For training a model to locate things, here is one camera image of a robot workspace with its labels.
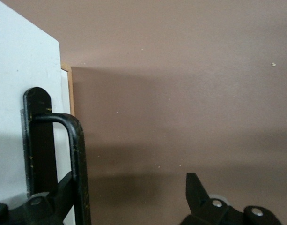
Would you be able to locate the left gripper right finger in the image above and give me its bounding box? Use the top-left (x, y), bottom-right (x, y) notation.
top-left (180, 172), bottom-right (283, 225)

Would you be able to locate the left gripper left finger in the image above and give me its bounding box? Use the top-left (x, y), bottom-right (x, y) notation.
top-left (0, 171), bottom-right (76, 225)

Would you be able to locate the wooden drawer with black handle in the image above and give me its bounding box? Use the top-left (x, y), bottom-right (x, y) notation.
top-left (0, 0), bottom-right (92, 225)

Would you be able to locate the wooden drawer cabinet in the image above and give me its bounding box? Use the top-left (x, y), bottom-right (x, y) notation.
top-left (60, 63), bottom-right (75, 117)

